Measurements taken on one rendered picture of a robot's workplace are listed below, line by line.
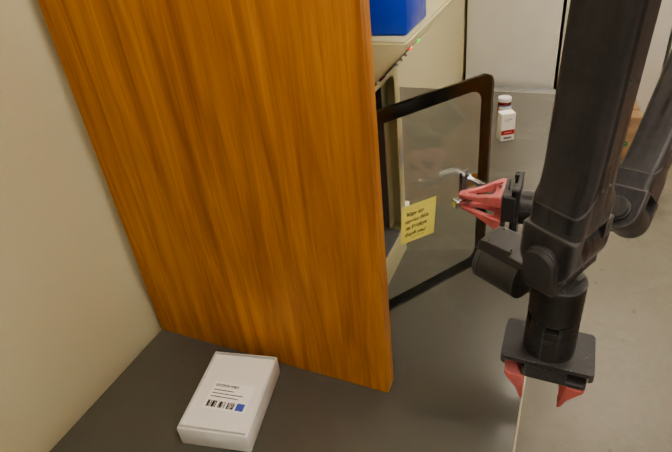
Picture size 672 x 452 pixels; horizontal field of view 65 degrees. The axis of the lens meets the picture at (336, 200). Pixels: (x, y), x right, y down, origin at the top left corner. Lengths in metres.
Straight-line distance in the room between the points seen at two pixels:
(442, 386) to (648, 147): 0.50
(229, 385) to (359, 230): 0.38
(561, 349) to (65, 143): 0.79
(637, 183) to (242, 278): 0.63
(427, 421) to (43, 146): 0.74
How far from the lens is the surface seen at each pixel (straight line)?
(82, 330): 1.06
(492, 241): 0.64
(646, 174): 0.88
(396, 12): 0.70
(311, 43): 0.63
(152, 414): 1.02
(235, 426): 0.91
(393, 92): 1.06
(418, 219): 0.93
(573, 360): 0.69
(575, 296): 0.61
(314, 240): 0.77
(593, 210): 0.53
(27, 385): 1.02
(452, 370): 0.99
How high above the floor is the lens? 1.69
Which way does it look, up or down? 31 degrees down
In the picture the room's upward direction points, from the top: 7 degrees counter-clockwise
